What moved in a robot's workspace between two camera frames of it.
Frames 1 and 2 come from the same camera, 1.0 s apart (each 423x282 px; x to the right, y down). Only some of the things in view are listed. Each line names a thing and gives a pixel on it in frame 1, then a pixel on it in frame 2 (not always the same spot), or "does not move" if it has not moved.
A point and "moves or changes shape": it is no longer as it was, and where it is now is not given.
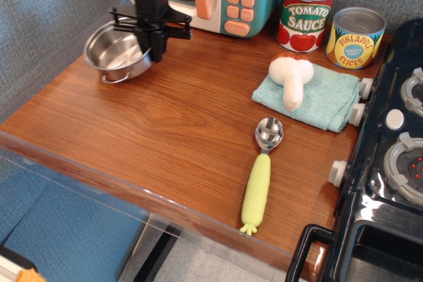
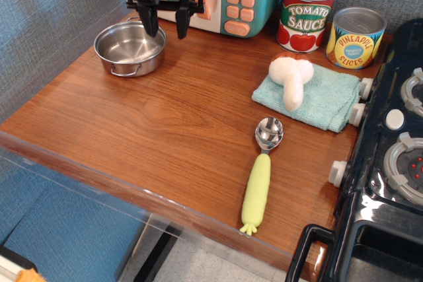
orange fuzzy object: (29, 275) does not move
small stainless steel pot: (114, 53) moves or changes shape
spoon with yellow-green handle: (269, 133) does not move
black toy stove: (377, 235) does not move
